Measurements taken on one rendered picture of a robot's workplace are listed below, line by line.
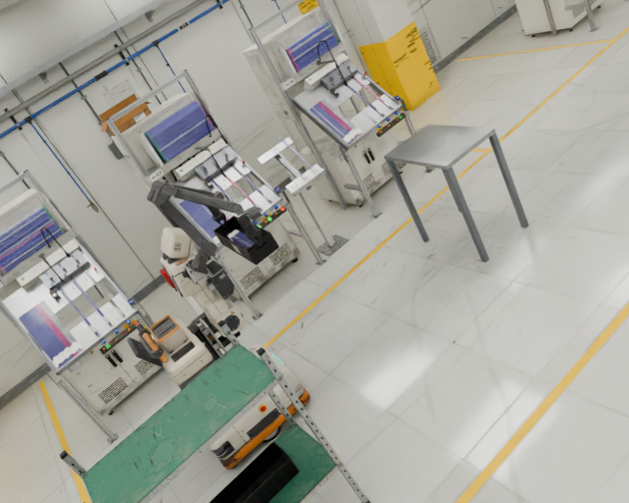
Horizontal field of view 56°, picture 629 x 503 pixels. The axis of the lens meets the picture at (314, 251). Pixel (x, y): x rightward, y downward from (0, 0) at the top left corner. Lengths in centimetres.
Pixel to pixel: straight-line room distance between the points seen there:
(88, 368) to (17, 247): 106
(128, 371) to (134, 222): 198
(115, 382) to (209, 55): 356
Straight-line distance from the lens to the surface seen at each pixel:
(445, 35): 865
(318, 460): 301
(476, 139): 404
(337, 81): 554
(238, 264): 511
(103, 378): 501
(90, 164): 632
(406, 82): 744
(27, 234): 477
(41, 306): 476
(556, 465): 301
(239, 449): 374
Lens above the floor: 241
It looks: 26 degrees down
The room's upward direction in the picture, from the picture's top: 30 degrees counter-clockwise
